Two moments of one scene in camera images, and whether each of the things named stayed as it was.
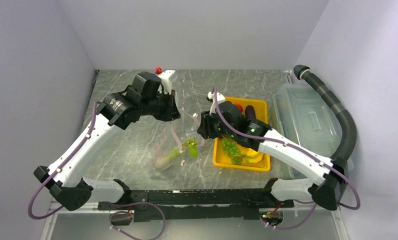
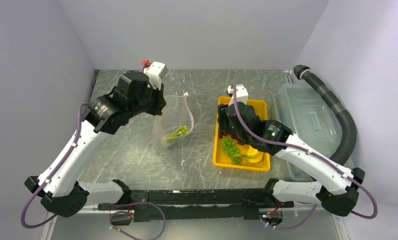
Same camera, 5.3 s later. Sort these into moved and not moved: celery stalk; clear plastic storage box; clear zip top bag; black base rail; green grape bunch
Moved: clear zip top bag; celery stalk
Not moved: black base rail; clear plastic storage box; green grape bunch
